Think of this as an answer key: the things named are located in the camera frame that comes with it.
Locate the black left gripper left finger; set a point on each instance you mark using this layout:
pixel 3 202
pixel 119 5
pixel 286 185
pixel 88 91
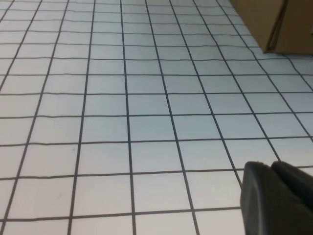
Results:
pixel 264 210

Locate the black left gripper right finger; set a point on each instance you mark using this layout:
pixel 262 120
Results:
pixel 296 182

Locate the brown cardboard shoe box shell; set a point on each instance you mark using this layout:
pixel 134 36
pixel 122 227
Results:
pixel 256 14

